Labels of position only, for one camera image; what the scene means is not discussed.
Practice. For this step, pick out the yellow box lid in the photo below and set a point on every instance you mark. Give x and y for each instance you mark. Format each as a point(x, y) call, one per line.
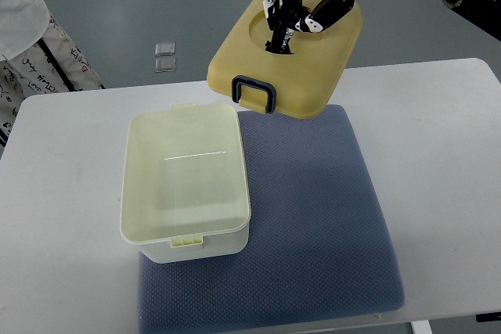
point(297, 85)

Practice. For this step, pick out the white storage box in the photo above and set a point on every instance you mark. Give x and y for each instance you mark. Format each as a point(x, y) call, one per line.
point(185, 194)

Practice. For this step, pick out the upper floor socket plate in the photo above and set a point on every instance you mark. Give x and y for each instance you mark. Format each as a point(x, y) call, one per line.
point(165, 48)

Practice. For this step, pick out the blue grey fabric mat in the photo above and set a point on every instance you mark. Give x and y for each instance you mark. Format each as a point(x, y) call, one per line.
point(318, 247)

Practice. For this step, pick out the person in patterned clothing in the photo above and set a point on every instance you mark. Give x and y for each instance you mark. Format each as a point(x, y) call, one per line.
point(37, 57)

